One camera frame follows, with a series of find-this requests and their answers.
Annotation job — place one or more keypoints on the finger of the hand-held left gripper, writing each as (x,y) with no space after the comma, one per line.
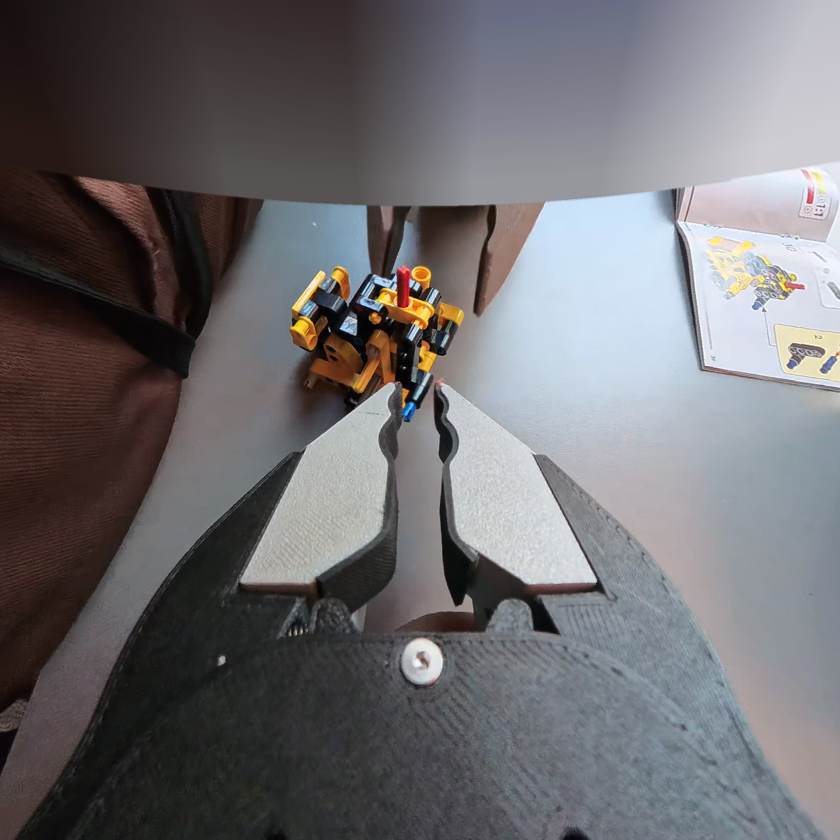
(508,243)
(380,229)

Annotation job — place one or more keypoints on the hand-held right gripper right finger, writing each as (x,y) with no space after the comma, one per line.
(512,518)

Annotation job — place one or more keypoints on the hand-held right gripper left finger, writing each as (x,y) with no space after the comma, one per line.
(328,518)

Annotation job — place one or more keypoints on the yellow lego bulldozer model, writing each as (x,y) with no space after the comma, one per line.
(341,308)

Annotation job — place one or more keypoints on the lego instruction booklet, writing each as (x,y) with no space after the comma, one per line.
(741,315)

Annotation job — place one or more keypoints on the person in brown shirt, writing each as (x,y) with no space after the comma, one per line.
(79,426)

